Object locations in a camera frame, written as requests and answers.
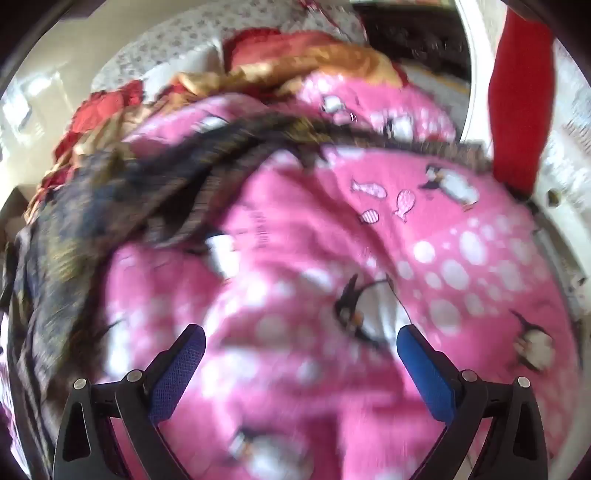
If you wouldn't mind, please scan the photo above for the red cloth on chair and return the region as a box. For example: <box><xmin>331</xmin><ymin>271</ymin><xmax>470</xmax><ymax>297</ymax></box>
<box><xmin>488</xmin><ymin>9</ymin><xmax>556</xmax><ymax>197</ymax></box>

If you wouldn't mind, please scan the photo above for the pink penguin blanket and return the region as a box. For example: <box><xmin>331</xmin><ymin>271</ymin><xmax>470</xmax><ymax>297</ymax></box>
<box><xmin>98</xmin><ymin>68</ymin><xmax>583</xmax><ymax>480</ymax></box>

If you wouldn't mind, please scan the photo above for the dark blue gold patterned garment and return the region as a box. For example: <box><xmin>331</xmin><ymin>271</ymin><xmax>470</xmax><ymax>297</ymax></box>
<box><xmin>1</xmin><ymin>112</ymin><xmax>492</xmax><ymax>479</ymax></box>

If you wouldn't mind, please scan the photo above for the floral bed sheet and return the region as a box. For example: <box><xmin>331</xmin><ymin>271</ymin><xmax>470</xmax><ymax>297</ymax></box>
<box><xmin>91</xmin><ymin>1</ymin><xmax>367</xmax><ymax>91</ymax></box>

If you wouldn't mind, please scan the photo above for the red and gold blanket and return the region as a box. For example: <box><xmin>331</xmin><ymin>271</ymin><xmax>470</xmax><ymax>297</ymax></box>
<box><xmin>24</xmin><ymin>28</ymin><xmax>407</xmax><ymax>221</ymax></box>

